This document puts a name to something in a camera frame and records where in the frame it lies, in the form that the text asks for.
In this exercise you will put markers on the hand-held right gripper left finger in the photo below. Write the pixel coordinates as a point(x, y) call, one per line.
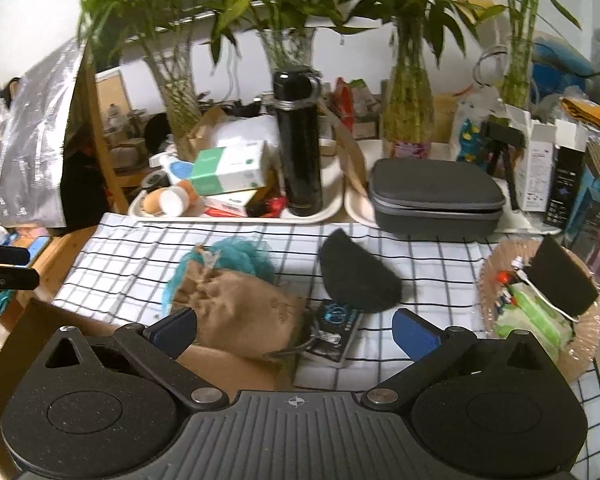
point(172, 332)

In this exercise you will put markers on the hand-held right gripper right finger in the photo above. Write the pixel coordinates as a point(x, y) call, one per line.
point(415, 335)

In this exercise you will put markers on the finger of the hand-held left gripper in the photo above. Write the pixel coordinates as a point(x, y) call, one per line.
point(5, 255)
point(7, 279)

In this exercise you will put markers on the cardboard box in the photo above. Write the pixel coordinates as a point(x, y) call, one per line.
point(30, 325)

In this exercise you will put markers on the dark wipes packet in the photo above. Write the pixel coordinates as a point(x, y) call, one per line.
point(335, 325)

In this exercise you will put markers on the black soft pouch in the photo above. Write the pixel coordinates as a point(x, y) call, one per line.
point(355, 270)

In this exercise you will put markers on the teal mesh bath pouf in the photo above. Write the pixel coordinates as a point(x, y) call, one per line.
point(235, 255)

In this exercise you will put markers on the green wipes packet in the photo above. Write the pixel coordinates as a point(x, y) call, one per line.
point(527, 295)
point(530, 330)

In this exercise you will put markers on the checked tablecloth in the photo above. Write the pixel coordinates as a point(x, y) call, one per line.
point(130, 260)

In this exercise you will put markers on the silver plastic bag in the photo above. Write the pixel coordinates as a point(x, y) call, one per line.
point(35, 135)

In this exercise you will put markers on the orange bottle white cap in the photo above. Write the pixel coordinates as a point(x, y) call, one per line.
point(172, 202)

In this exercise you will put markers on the orange rounded object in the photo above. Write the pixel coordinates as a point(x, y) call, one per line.
point(151, 203)

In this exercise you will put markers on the red white carton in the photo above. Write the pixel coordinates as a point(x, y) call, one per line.
point(230, 204)

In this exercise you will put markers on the grey hard case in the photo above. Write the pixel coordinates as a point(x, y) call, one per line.
point(435, 195)

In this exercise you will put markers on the white blue bottle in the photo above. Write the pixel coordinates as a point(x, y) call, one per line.
point(177, 170)

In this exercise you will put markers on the red packet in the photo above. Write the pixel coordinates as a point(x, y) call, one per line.
point(275, 206)

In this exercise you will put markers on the green white tissue box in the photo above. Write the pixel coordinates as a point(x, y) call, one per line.
point(230, 167)

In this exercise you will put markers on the brown paper bag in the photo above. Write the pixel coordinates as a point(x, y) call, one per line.
point(205, 130)
point(350, 150)

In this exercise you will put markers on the patterned white packet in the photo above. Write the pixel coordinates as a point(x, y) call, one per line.
point(470, 135)

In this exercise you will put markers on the black carton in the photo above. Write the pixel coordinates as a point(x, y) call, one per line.
point(565, 185)

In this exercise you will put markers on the black thermos bottle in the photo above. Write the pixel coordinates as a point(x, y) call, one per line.
point(300, 150)

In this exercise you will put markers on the black mini tripod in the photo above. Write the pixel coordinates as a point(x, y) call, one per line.
point(502, 135)

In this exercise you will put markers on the blue carton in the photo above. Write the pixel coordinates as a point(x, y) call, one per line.
point(595, 200)

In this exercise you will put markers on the glass vase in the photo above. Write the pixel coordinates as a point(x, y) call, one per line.
point(285, 47)
point(410, 95)
point(517, 80)
point(180, 95)

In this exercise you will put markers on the yellow bag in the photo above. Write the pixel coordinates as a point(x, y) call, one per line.
point(592, 112)

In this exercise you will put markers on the wooden frame post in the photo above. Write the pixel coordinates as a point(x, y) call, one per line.
point(102, 135)

